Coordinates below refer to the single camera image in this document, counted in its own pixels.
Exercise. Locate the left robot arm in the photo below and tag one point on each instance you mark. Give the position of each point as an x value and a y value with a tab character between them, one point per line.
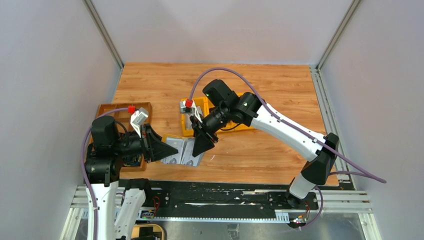
102	162

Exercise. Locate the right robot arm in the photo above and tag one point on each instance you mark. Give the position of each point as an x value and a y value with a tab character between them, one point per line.
317	149

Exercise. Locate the yellow plastic bin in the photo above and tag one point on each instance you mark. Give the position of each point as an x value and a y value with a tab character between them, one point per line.
242	108

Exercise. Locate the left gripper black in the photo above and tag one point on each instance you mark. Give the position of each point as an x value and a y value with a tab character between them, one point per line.
146	143

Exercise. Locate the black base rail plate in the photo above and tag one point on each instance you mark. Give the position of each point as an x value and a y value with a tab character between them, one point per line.
215	200

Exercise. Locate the yellow leather card holder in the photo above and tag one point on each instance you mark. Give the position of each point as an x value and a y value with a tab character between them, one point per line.
184	155

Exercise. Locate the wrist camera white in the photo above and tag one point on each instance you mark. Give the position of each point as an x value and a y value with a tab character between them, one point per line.
137	119
188	107

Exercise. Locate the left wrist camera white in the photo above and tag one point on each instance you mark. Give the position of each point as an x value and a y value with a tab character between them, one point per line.
137	119

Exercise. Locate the aluminium frame rails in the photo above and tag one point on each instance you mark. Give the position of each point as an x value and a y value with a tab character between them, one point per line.
330	201

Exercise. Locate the cards in yellow bin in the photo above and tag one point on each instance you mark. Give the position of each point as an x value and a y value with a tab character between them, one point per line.
187	121

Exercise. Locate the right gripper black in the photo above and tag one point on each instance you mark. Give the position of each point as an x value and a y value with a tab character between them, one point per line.
203	128

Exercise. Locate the yellow tray with phone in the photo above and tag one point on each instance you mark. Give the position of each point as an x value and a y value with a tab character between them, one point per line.
148	231

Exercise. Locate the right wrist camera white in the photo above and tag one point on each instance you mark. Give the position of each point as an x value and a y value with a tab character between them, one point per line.
188	107

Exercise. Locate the wooden compartment tray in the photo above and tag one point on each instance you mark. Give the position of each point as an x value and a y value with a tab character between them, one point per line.
120	113

